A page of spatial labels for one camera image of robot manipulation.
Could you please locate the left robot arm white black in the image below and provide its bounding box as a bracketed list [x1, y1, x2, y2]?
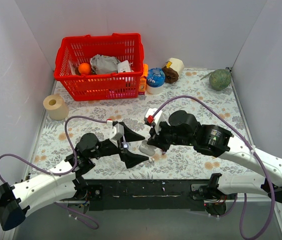
[0, 121, 149, 231]

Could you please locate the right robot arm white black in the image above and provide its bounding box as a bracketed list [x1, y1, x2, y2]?
[147, 110, 282, 204]

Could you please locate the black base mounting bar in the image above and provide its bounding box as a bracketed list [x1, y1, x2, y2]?
[68, 179, 225, 211]

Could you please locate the floral patterned table mat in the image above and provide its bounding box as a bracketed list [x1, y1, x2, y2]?
[32, 68, 252, 179]

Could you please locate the orange purple carton box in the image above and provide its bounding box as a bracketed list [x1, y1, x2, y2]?
[138, 64, 149, 95]

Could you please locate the white blue lidded tub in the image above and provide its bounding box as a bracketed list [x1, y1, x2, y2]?
[146, 67, 166, 95]

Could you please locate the green melon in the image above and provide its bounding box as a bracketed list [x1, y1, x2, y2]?
[209, 69, 232, 91]

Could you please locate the beige paper roll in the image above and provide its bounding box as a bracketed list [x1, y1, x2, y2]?
[43, 94, 69, 121]

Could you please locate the white small box in basket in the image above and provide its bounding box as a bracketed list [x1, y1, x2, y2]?
[117, 60, 132, 73]

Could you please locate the red plastic shopping basket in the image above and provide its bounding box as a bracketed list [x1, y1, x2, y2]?
[54, 33, 144, 101]

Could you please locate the grey crumpled bag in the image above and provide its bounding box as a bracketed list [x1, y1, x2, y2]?
[89, 54, 121, 75]

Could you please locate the orange fruit in basket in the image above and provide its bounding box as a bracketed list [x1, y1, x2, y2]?
[78, 62, 92, 75]

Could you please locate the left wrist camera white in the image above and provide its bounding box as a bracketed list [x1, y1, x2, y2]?
[106, 119, 124, 147]

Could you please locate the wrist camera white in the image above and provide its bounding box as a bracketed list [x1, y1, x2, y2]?
[144, 108, 164, 135]
[106, 119, 124, 147]

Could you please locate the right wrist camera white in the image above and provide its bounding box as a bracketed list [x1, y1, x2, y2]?
[144, 108, 164, 135]

